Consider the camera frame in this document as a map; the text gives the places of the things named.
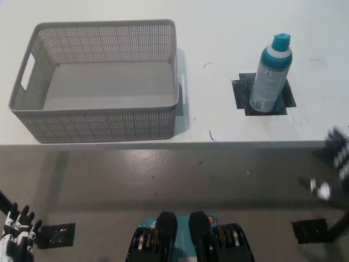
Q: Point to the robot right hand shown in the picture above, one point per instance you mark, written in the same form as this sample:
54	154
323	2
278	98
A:
339	158

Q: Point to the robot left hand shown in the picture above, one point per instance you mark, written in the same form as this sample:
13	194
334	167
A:
16	234

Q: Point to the teal white air spray can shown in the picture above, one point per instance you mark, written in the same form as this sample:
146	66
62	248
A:
265	82

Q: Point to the black table leg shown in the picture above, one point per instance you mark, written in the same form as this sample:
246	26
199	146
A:
8	203

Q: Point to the black floor tape patch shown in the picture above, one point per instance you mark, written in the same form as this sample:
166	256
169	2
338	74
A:
58	236
308	230

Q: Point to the black tape patch on table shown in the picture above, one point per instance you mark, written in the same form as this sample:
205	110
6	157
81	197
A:
242	92

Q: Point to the grey perforated plastic basket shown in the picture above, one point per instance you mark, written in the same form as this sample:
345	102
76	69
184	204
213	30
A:
109	125

